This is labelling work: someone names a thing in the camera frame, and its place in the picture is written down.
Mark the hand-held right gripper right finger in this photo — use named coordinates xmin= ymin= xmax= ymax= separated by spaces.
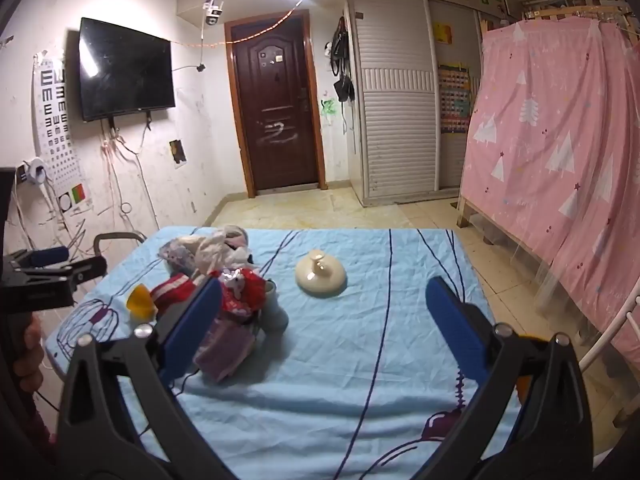
xmin=425 ymin=275 xmax=596 ymax=480

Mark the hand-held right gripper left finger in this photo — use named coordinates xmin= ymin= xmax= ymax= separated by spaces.
xmin=56 ymin=276 xmax=241 ymax=480

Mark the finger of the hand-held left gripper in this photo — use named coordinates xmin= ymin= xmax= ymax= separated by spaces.
xmin=10 ymin=246 xmax=71 ymax=268
xmin=62 ymin=256 xmax=108 ymax=293

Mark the pale pink plastic bag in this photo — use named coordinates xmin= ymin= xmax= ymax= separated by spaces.
xmin=192 ymin=316 xmax=257 ymax=383

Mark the red striped snack packet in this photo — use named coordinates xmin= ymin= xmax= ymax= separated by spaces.
xmin=150 ymin=272 xmax=201 ymax=313

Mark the yellow plastic piece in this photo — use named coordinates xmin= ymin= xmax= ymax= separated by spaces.
xmin=125 ymin=284 xmax=157 ymax=322

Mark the red white printed wrapper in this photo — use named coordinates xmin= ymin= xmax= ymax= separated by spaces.
xmin=220 ymin=267 xmax=268 ymax=318

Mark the purple printed packet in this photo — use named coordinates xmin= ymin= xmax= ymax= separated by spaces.
xmin=159 ymin=237 xmax=198 ymax=275

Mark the white plastic bag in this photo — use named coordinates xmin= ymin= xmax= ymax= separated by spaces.
xmin=192 ymin=225 xmax=251 ymax=273

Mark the grey funnel-shaped tube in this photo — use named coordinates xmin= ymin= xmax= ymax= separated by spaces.
xmin=262 ymin=280 xmax=291 ymax=332

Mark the yellow plastic bin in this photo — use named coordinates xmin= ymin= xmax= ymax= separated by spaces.
xmin=515 ymin=336 xmax=551 ymax=403

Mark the cream ceramic lid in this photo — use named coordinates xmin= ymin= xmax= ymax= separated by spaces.
xmin=295 ymin=249 xmax=348 ymax=298

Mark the person's left forearm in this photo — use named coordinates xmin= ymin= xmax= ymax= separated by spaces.
xmin=27 ymin=392 xmax=58 ymax=463

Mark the person's left hand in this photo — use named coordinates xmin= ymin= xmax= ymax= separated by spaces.
xmin=12 ymin=312 xmax=45 ymax=393

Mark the white power adapter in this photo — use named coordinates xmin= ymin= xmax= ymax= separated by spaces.
xmin=17 ymin=157 xmax=48 ymax=186

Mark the light blue striped sheet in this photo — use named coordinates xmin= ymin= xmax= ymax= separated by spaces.
xmin=44 ymin=227 xmax=523 ymax=480

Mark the eye chart poster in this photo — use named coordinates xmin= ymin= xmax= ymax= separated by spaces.
xmin=32 ymin=52 xmax=93 ymax=211

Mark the pink tree-print curtain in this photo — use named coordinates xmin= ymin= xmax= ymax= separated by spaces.
xmin=459 ymin=12 xmax=640 ymax=361

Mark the white slatted wardrobe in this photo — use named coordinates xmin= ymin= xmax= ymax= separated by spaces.
xmin=345 ymin=0 xmax=483 ymax=207

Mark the colourful grid chart poster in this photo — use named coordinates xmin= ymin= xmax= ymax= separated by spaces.
xmin=437 ymin=62 xmax=473 ymax=134

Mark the brown wooden door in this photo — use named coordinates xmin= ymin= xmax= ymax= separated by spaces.
xmin=223 ymin=10 xmax=327 ymax=198

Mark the small black hanging bag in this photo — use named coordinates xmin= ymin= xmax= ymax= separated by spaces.
xmin=334 ymin=75 xmax=356 ymax=103

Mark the grey metal tube frame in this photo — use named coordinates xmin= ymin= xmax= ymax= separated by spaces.
xmin=93 ymin=231 xmax=147 ymax=262

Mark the white wall cable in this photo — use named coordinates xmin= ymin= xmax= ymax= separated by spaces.
xmin=100 ymin=120 xmax=151 ymax=221

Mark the black wall television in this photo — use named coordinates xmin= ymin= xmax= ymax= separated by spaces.
xmin=79 ymin=16 xmax=177 ymax=122

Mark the orange string light cable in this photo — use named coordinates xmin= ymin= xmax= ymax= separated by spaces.
xmin=172 ymin=0 xmax=307 ymax=47

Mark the white security camera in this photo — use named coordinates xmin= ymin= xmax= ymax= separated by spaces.
xmin=201 ymin=0 xmax=224 ymax=27

